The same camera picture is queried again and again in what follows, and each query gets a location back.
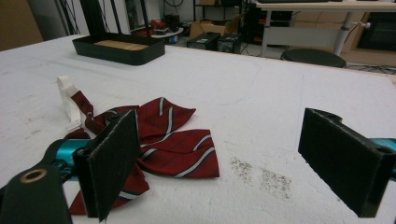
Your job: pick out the red striped bow tie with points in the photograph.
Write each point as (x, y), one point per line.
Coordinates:
(174, 146)

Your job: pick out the black metal stand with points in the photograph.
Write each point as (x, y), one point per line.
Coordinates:
(102, 17)

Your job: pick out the round black stool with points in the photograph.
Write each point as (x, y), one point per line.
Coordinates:
(313, 58)

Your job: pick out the white desk with metal legs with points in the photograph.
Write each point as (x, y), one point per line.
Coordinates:
(323, 18)

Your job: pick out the black equipment box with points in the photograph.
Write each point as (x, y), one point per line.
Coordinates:
(229, 43)

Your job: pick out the cardboard box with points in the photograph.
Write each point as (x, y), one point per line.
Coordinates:
(211, 27)

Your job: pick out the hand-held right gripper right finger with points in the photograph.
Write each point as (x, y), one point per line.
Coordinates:
(345, 155)

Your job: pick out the black tray with wooden base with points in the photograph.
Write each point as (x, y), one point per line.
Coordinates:
(120, 48)

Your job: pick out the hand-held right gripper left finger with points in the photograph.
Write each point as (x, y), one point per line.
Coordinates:
(112, 165)

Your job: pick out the black computer case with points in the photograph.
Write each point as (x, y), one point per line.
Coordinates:
(203, 40)

